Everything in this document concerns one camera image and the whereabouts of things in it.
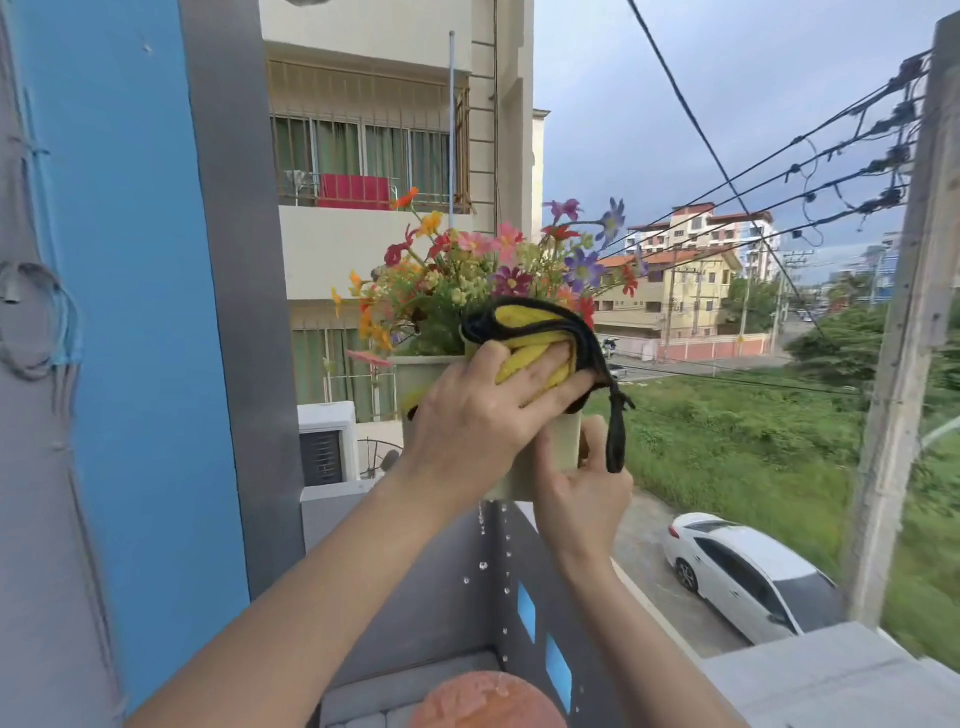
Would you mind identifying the person's right hand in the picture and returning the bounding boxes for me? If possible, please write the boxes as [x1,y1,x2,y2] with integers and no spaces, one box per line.
[531,414,636,585]

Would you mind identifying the orange round clay object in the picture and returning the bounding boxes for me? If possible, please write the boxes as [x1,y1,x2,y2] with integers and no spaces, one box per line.
[408,670,570,728]

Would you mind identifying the yellow house with orange roof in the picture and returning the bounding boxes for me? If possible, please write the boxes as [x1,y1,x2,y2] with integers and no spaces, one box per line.
[594,246,745,363]

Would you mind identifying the pink boundary wall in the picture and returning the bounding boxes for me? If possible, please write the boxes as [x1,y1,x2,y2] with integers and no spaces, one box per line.
[658,333,772,363]

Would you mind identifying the grey wire loop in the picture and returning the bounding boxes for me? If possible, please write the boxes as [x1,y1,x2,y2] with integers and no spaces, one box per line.
[0,257,82,378]

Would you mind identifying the red cloth on railing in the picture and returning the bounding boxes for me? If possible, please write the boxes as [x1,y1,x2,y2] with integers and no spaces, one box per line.
[318,173,393,212]

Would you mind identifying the grey parapet with blue squares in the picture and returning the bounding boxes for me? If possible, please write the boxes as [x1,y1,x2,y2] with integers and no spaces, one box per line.
[300,480,705,728]

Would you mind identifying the white car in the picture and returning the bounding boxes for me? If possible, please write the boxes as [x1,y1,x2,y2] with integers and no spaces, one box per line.
[662,512,846,648]

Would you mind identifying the pale green flower pot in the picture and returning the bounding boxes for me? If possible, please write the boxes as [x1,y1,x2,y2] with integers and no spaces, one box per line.
[388,351,585,502]

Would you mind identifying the bundle of power lines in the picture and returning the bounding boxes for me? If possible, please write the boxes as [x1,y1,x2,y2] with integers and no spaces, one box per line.
[592,48,935,264]

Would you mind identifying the grey concrete ledge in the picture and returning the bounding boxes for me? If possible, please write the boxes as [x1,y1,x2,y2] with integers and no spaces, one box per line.
[697,620,960,728]

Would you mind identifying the concrete utility pole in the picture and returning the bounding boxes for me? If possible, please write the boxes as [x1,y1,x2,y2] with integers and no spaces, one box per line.
[838,10,960,630]

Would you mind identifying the person's left hand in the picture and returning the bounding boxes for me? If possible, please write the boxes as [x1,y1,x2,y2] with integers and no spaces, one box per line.
[401,337,598,505]

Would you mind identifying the white air conditioner unit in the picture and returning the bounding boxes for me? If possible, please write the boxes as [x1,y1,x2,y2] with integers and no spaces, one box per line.
[297,400,360,489]

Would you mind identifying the yellow cloth with black edge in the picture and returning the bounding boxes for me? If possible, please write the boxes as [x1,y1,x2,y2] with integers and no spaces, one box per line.
[459,297,637,475]

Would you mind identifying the beige apartment building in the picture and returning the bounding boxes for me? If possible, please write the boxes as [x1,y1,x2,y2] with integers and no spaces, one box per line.
[258,0,553,489]

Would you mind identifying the green tree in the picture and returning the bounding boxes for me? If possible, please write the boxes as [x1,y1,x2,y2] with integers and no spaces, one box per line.
[786,303,890,387]

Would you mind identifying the person's right forearm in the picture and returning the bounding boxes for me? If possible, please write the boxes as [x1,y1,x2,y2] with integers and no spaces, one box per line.
[557,551,750,728]

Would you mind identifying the person's left forearm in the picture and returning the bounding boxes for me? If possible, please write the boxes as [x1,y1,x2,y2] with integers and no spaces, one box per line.
[126,468,489,728]

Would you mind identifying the colourful artificial flowers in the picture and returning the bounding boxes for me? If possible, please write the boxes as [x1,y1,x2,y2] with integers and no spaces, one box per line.
[330,187,640,370]

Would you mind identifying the black overhead cable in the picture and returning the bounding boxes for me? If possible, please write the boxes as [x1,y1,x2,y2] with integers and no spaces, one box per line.
[625,0,830,342]

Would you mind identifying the white multi-storey building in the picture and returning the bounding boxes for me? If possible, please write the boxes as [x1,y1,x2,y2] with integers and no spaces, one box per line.
[624,201,783,285]

